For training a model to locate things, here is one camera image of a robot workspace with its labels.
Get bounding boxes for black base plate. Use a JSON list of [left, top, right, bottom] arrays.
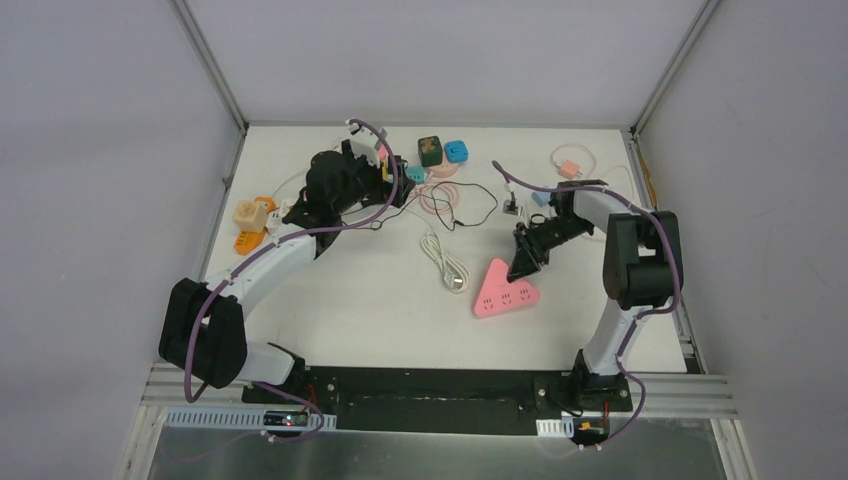
[[280, 366, 633, 436]]

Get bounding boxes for pink charger plug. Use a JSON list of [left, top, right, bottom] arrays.
[[557, 160, 582, 180]]

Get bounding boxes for teal power strip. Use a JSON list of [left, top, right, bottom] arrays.
[[398, 165, 428, 185]]

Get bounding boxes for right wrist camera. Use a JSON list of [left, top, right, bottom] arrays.
[[502, 196, 525, 218]]

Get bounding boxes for pink round socket base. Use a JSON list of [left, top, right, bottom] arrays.
[[426, 163, 459, 179]]

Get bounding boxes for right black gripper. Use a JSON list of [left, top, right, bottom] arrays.
[[508, 215, 593, 282]]

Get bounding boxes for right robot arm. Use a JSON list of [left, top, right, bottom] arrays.
[[506, 180, 683, 414]]

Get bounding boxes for black thin cable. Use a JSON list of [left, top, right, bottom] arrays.
[[344, 181, 499, 233]]

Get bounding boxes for white bundled cable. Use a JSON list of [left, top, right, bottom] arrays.
[[271, 137, 349, 200]]

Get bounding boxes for pink coiled cable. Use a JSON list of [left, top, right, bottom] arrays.
[[413, 180, 465, 216]]

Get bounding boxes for beige cube adapter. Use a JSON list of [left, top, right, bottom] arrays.
[[232, 200, 268, 233]]

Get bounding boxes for dark green cube adapter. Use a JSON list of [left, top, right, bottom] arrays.
[[417, 135, 444, 168]]

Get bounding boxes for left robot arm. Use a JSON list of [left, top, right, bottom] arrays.
[[158, 148, 415, 405]]

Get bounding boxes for blue cube adapter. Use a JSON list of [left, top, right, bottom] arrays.
[[443, 140, 469, 164]]

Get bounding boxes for orange power strip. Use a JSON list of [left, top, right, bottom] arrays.
[[233, 196, 276, 256]]

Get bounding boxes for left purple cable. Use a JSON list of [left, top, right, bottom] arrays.
[[183, 117, 402, 444]]

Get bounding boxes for white cube adapter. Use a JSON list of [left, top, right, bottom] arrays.
[[265, 199, 294, 235]]

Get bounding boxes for blue charger plug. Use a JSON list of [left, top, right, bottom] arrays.
[[531, 191, 553, 208]]

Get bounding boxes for white coiled power cable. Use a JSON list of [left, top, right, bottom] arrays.
[[419, 230, 472, 294]]

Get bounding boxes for pink triangular power strip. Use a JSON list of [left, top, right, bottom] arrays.
[[472, 258, 541, 318]]

